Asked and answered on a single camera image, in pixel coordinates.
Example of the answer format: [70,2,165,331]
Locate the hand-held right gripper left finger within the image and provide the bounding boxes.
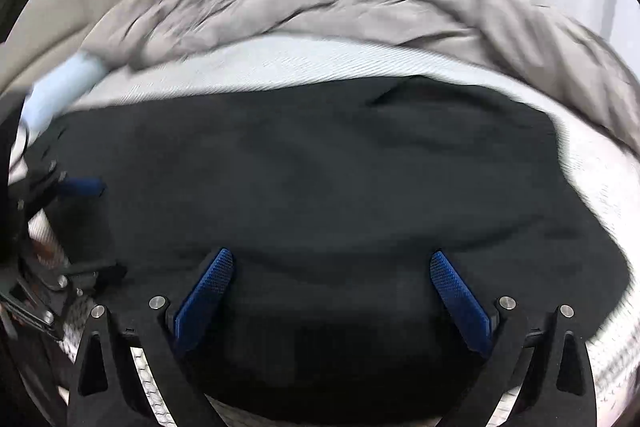
[66,248,235,427]

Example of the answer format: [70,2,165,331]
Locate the beige padded headboard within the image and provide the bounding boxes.
[0,0,186,98]

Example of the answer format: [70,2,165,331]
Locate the grey duvet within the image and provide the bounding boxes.
[80,0,640,152]

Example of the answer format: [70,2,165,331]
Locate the light blue pillow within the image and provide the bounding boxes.
[22,52,108,132]

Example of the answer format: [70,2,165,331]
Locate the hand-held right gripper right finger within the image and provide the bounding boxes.
[430,250,598,427]

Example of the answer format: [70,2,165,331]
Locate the black pants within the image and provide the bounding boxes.
[22,76,630,425]

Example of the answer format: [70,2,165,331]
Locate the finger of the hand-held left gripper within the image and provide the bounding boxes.
[14,159,107,233]
[17,254,128,342]

